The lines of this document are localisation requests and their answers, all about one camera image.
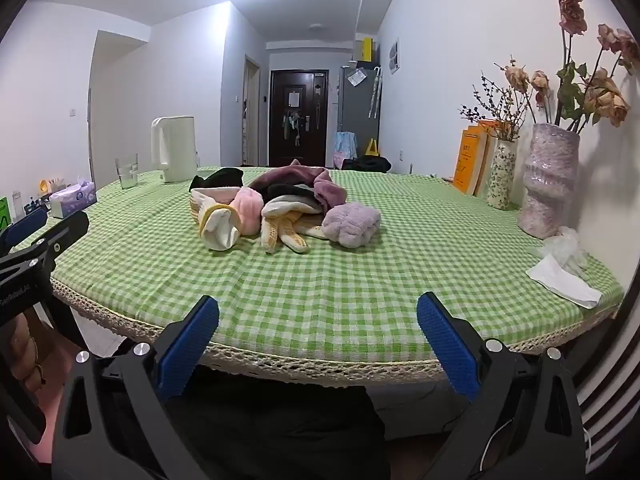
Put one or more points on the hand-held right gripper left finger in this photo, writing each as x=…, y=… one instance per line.
x=190, y=340

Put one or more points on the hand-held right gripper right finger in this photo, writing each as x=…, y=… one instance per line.
x=445, y=345

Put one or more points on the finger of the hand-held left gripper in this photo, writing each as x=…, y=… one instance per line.
x=26, y=224
x=65, y=232

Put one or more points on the white sock yellow band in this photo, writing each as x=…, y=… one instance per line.
x=220, y=232

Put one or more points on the cream yellow knit glove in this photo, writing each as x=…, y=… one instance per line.
x=280, y=232

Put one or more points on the pink fuzzy sock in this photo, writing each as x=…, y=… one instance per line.
x=247, y=210

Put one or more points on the cream sock pink lining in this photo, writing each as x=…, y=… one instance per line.
x=212, y=195

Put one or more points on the lilac fuzzy sock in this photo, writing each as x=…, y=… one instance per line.
x=352, y=225

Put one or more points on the black sock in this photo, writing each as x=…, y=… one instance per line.
x=220, y=177

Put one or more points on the maroon towel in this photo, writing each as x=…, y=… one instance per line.
x=285, y=175

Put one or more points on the person's left hand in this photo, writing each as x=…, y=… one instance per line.
x=22, y=350

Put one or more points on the purple tissue box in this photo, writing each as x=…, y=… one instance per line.
x=75, y=200

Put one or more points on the clear drinking glass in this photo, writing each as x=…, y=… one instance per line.
x=126, y=172

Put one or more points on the person's dark trousers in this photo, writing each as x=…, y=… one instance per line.
x=280, y=425

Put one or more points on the white paper tissue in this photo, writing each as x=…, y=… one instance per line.
x=560, y=280

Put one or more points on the green checked tablecloth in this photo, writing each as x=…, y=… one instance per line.
x=325, y=285

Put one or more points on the cream electric kettle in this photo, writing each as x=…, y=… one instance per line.
x=175, y=150

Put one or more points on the crumpled white tissue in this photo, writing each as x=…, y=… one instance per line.
x=565, y=247

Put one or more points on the striped cloth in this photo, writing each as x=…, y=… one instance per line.
x=607, y=390

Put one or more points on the small floral vase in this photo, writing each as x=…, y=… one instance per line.
x=501, y=175

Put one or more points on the orange paperback book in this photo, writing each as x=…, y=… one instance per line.
x=491, y=160
x=470, y=160

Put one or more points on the black bag on floor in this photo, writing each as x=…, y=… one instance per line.
x=367, y=164

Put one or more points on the yellow bag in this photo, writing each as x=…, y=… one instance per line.
x=373, y=149

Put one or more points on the blue patterned bag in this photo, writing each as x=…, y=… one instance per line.
x=346, y=150

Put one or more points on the dark brown entrance door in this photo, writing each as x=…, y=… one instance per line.
x=300, y=150

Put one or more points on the dried berry twigs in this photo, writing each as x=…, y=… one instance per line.
x=492, y=105

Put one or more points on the grey refrigerator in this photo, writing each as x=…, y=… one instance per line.
x=355, y=110

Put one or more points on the paper notice on door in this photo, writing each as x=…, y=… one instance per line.
x=293, y=99

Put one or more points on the white hanging umbrella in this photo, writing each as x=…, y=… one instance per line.
x=375, y=90

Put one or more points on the paper sheet on refrigerator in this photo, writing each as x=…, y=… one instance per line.
x=356, y=77

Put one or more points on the dried roses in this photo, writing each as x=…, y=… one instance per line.
x=600, y=90

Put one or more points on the yellow box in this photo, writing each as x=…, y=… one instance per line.
x=367, y=50

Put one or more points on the wooden interior door frame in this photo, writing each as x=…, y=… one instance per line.
x=251, y=110

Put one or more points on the white wall panel box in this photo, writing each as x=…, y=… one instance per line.
x=394, y=55

